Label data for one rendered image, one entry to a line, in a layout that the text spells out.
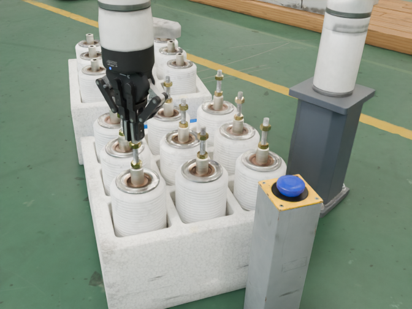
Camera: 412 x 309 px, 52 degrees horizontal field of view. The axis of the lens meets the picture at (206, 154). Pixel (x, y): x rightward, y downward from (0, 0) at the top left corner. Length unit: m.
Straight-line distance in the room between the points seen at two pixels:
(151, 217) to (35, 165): 0.63
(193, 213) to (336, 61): 0.45
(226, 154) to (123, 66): 0.35
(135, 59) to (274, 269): 0.37
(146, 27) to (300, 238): 0.37
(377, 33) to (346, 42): 1.53
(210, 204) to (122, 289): 0.21
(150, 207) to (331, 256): 0.46
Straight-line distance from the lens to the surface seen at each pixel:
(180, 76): 1.22
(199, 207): 0.76
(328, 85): 0.98
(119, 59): 0.60
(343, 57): 0.96
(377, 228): 1.12
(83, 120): 1.20
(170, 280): 0.81
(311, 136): 1.02
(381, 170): 1.35
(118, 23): 0.59
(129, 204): 0.72
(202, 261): 0.80
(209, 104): 1.00
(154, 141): 0.96
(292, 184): 0.62
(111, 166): 0.82
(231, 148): 0.86
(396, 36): 2.44
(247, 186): 0.79
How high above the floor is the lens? 0.68
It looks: 32 degrees down
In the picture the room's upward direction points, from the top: 2 degrees clockwise
